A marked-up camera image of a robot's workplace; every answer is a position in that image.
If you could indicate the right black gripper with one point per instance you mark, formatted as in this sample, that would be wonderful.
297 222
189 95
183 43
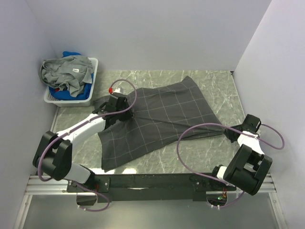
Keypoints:
228 133

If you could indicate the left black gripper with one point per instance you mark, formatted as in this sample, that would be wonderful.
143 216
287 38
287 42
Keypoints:
129 115

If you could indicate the dark grey checked pillowcase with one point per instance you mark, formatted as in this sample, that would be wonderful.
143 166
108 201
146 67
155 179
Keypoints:
161 116

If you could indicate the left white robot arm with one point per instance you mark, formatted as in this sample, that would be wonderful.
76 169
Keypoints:
53 158

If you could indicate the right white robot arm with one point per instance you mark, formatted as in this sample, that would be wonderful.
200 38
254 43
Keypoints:
249 166

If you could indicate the blue cloth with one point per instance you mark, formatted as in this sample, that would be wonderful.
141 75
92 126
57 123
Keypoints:
71 94

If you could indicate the grey crumpled cloth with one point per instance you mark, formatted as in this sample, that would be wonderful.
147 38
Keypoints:
66 74

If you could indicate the white laundry basket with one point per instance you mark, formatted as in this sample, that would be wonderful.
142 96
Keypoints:
48 98

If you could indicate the black base beam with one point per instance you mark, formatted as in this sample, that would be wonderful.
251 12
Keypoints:
145 187

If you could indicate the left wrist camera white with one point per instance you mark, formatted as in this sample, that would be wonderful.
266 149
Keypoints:
115 90

